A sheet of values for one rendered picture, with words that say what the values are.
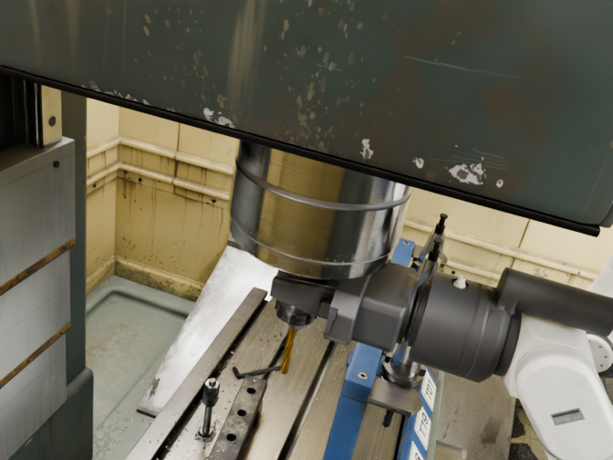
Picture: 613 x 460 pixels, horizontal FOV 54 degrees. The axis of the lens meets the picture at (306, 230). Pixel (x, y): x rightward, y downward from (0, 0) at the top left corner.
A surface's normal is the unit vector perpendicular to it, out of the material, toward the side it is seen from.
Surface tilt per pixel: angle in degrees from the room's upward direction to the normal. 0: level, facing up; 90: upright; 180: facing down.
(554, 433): 88
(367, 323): 90
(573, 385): 88
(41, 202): 90
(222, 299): 24
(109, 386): 0
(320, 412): 0
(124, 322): 0
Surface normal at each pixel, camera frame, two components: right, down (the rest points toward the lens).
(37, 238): 0.94, 0.28
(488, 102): -0.28, 0.40
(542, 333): 0.18, -0.89
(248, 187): -0.79, 0.15
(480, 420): 0.04, -0.64
